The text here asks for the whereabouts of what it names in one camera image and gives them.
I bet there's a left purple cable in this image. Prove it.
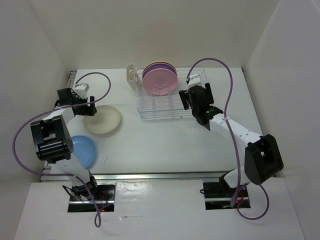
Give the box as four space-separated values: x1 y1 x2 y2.
11 72 112 228

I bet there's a cream plastic plate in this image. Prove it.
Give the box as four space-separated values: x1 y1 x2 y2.
83 105 121 135

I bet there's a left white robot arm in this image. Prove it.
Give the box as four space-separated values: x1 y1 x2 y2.
30 83 100 200

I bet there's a purple plastic plate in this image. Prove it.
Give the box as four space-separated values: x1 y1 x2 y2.
142 64 177 77

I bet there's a pink plastic plate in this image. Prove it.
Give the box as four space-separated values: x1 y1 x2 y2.
142 68 178 96

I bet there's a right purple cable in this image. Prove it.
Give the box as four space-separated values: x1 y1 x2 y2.
185 57 270 221

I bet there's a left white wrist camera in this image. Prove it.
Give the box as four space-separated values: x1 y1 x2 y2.
73 83 90 99

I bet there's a cream cutlery holder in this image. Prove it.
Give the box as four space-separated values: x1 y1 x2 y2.
126 63 138 91

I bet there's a white wire dish rack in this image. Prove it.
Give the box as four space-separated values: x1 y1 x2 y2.
136 65 193 120

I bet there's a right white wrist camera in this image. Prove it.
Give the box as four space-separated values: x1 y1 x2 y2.
186 73 202 88

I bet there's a blue plastic plate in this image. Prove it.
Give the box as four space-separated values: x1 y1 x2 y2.
71 135 97 169

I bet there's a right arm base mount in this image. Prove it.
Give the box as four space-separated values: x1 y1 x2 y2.
199 182 236 203

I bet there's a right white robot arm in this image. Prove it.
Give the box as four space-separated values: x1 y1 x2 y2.
179 83 284 197

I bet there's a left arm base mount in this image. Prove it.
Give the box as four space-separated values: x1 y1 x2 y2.
62 181 117 205

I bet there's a purple cable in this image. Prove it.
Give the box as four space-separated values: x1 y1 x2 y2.
185 57 270 221
11 72 112 228

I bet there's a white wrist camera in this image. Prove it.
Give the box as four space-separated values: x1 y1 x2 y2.
73 83 90 99
186 73 202 88

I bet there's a yellow plastic plate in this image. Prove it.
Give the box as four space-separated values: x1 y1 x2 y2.
148 60 174 67

